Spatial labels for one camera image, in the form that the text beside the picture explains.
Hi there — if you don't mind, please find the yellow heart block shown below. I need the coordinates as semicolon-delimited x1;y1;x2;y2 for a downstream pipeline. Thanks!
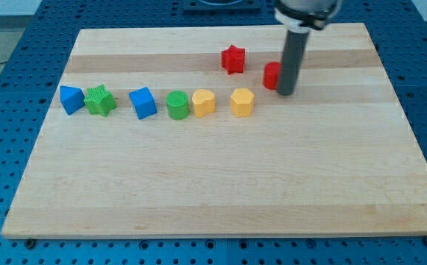
192;89;216;118

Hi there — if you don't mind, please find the yellow hexagon block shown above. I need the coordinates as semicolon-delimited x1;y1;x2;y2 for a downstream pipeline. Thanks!
230;88;255;117

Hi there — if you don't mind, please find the green cylinder block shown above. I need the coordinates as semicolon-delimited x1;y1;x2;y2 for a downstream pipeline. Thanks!
166;91;190;120

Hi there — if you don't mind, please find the red star block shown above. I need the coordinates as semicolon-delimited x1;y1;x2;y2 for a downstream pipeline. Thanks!
221;45;246;74

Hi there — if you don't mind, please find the blue cube block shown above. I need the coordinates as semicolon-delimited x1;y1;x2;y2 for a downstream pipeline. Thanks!
129;87;158;119

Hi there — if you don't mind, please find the red cylinder block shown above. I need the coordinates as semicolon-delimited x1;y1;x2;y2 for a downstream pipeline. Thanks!
262;62;281;90

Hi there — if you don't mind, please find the green star block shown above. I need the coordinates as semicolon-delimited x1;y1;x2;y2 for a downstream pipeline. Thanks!
84;85;117;117

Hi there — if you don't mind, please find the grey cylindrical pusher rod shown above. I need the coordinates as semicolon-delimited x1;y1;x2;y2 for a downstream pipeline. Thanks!
276;31;309;96

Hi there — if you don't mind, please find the wooden board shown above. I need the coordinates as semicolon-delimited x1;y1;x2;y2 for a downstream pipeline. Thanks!
1;23;427;239

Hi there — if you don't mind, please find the blue triangle block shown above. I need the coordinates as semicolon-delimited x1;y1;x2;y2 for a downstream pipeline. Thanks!
60;86;85;116

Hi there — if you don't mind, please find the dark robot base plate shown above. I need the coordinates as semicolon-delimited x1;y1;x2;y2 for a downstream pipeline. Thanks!
181;0;261;13

